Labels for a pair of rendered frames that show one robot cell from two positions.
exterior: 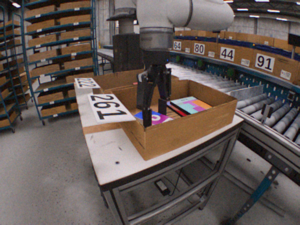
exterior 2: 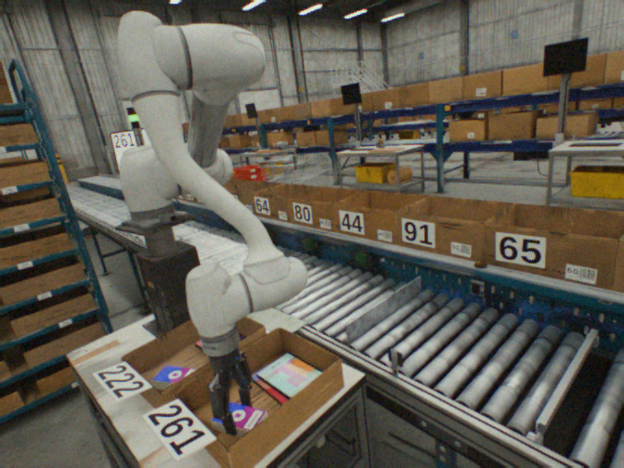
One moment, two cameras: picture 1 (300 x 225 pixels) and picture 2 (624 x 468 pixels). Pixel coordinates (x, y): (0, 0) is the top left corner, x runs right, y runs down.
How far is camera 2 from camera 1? 0.63 m
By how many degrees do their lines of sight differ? 16
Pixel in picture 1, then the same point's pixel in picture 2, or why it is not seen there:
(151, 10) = (208, 323)
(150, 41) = (214, 350)
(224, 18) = (292, 292)
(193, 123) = (280, 418)
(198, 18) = (261, 306)
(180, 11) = (240, 311)
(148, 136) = (233, 454)
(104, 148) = not seen: outside the picture
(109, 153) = not seen: outside the picture
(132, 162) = not seen: outside the picture
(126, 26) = (162, 241)
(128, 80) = (187, 338)
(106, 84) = (150, 357)
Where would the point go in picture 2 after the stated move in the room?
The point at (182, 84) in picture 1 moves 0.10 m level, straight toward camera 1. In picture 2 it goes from (270, 338) to (269, 357)
